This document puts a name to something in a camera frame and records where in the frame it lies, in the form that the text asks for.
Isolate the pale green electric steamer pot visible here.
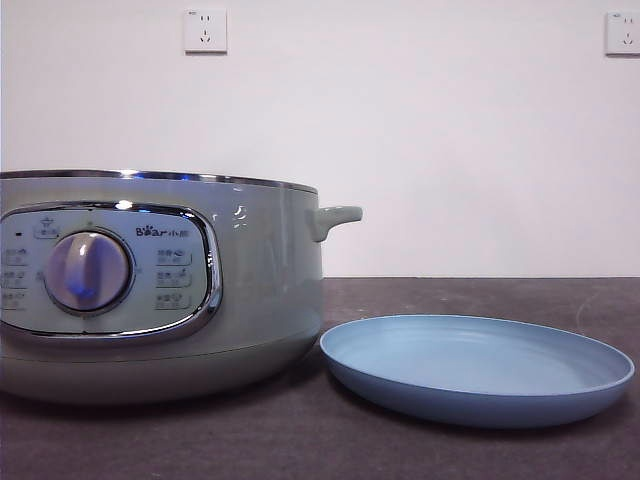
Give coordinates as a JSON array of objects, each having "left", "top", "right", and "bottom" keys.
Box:
[{"left": 0, "top": 169, "right": 364, "bottom": 405}]

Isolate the blue round plate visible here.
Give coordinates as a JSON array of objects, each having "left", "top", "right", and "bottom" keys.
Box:
[{"left": 319, "top": 313, "right": 636, "bottom": 430}]

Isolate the white wall socket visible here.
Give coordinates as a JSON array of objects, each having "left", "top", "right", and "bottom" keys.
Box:
[
  {"left": 184, "top": 8, "right": 229, "bottom": 55},
  {"left": 604, "top": 10, "right": 640, "bottom": 57}
]

